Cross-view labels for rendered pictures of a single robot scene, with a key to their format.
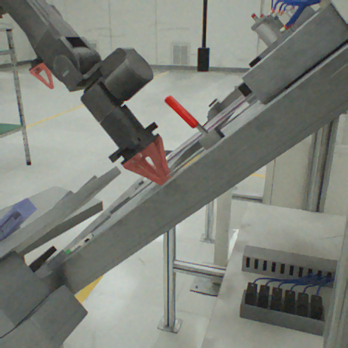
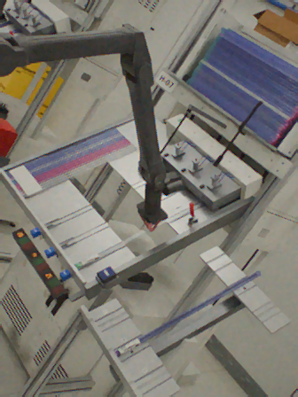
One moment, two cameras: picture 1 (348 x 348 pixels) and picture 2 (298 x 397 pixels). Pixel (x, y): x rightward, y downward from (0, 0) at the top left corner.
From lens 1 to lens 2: 1.73 m
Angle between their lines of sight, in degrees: 67
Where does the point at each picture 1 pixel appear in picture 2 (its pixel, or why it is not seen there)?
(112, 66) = (172, 182)
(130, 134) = (160, 211)
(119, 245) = (145, 264)
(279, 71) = (222, 201)
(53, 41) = (160, 167)
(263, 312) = (134, 284)
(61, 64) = (160, 178)
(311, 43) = (232, 196)
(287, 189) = not seen: outside the picture
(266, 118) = (219, 220)
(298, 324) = (143, 287)
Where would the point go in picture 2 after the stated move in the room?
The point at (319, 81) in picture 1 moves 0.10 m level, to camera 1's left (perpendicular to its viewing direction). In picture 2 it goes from (235, 212) to (227, 212)
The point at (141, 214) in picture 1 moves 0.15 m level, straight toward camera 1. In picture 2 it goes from (164, 250) to (199, 278)
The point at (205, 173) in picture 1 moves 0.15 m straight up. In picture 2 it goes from (193, 236) to (219, 201)
